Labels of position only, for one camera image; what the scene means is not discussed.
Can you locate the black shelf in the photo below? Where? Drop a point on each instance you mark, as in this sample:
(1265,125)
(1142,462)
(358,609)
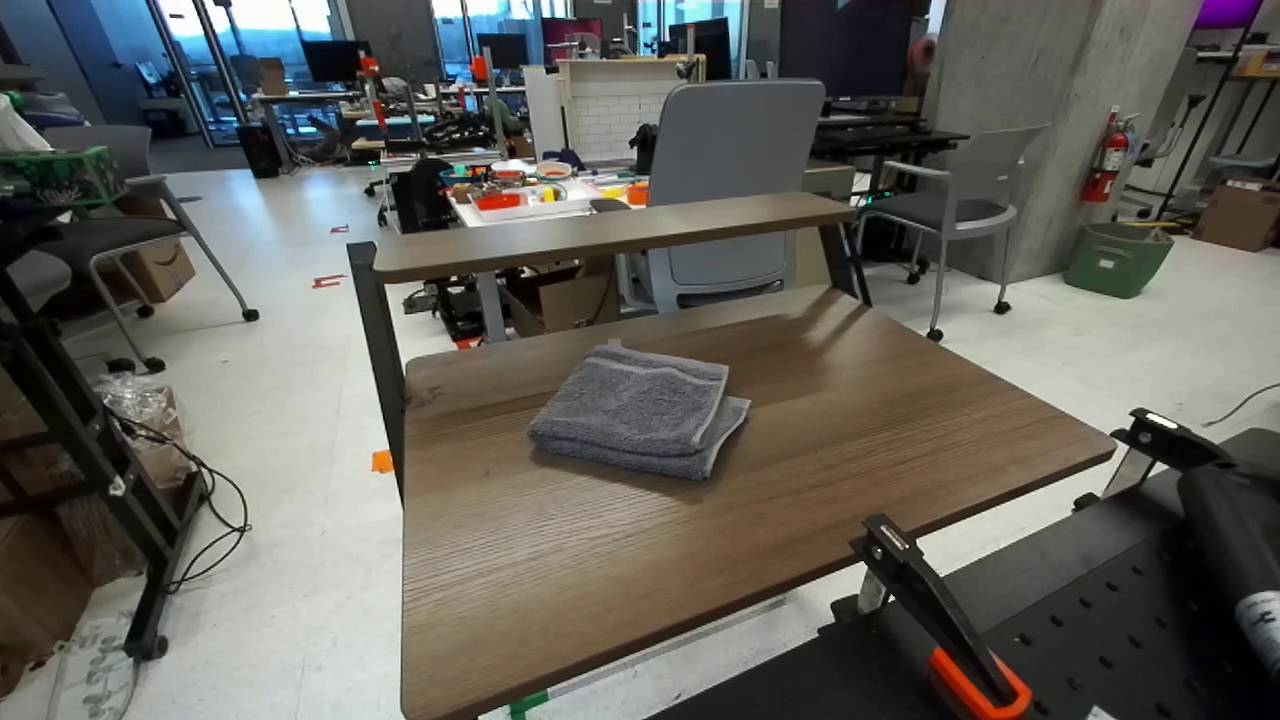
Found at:
(1225,90)

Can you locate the black waste bin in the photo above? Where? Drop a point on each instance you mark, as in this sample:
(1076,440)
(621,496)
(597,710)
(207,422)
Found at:
(260,150)

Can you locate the white tiled counter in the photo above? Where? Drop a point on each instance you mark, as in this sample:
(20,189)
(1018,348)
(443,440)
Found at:
(610,110)

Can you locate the green plastic bin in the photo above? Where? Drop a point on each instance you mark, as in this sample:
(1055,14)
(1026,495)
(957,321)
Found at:
(1115,260)

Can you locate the red fire extinguisher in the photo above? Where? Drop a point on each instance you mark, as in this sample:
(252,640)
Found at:
(1108,160)

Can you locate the green patterned box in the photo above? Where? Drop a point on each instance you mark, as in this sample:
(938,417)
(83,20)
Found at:
(65,175)

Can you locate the stack of cardboard boxes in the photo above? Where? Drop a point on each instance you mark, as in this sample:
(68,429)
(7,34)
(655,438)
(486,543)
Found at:
(40,580)

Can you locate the black desk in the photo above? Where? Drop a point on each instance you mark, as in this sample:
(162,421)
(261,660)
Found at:
(880,135)

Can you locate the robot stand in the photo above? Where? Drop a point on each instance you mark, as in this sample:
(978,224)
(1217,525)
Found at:
(1080,620)

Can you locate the grey chair with armrests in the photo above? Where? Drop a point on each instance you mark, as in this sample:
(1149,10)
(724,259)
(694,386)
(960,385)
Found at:
(945,210)

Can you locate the clear plastic bag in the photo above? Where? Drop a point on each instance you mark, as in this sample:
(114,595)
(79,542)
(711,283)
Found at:
(135,400)

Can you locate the white table with containers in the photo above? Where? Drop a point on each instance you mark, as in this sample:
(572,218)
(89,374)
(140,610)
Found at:
(530,205)

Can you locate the grey chair on castors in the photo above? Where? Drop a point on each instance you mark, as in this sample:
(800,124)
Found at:
(110,235)

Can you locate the monitor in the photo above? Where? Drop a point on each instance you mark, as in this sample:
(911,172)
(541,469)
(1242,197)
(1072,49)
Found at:
(335,60)
(502,50)
(705,45)

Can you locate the cardboard box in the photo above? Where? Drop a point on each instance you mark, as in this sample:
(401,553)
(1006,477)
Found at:
(160,272)
(565,300)
(1240,215)

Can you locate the grey folded towel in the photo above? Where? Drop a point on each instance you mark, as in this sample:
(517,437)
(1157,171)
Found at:
(630,405)

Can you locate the black metal rack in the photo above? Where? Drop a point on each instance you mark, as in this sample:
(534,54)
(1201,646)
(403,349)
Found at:
(70,420)

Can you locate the grey high-back office chair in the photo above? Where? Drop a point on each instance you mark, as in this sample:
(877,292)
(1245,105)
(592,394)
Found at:
(735,140)

